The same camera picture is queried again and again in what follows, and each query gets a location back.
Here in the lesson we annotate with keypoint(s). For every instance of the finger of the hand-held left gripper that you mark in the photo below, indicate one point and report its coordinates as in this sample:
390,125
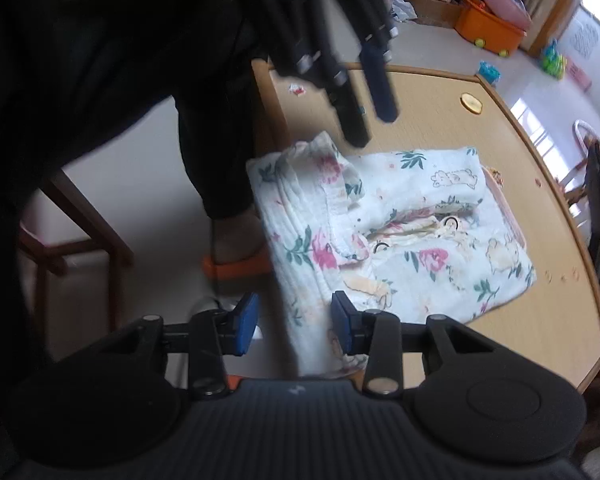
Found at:
352,120
382,90

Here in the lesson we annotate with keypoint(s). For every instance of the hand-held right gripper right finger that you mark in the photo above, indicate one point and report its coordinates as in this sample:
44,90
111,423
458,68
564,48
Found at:
342,320

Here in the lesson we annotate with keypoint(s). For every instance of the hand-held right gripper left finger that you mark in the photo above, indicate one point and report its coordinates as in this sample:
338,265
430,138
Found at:
245,322

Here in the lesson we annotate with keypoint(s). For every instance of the white floral baby shirt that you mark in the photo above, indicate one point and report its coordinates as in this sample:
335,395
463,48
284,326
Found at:
420,220

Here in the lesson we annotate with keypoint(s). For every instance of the person's foot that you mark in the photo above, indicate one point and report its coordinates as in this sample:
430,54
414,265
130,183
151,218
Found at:
237,240

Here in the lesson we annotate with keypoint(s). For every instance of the round wooden slice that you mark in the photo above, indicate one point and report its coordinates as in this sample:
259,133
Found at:
471,102

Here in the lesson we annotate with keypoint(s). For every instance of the brown cardboard box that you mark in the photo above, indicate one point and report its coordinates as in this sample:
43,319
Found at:
435,10

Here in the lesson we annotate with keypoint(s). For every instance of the blue toy bucket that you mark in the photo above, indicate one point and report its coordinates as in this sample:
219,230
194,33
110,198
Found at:
490,72

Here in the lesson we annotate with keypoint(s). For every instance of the orange wheeled storage box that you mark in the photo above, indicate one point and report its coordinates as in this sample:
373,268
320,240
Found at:
487,27

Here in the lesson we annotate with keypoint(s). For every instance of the yellow cartoon figure sticker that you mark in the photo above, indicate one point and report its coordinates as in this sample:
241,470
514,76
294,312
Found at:
495,175

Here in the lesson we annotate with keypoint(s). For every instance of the pink plastic basket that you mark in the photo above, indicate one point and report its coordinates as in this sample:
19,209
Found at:
507,5

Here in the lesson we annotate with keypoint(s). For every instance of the set of toy bowling pins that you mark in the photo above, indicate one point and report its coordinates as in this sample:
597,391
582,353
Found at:
554,59

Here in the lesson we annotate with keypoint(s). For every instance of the wooden chair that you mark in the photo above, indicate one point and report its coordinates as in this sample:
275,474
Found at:
80,240

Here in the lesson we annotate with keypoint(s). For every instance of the pink step stool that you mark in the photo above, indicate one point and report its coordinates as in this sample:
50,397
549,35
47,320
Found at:
577,75

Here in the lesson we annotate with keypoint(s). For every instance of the person's dark clothing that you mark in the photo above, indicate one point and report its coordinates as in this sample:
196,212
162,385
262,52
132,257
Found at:
105,35

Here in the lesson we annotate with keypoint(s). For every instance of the white hula hoop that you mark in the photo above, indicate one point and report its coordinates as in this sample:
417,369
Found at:
577,132

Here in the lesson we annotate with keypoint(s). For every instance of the wooden door frame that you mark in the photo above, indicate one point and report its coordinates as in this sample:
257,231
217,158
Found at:
560,0

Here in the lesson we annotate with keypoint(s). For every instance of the wall chart poster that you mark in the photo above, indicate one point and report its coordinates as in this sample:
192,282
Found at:
592,37

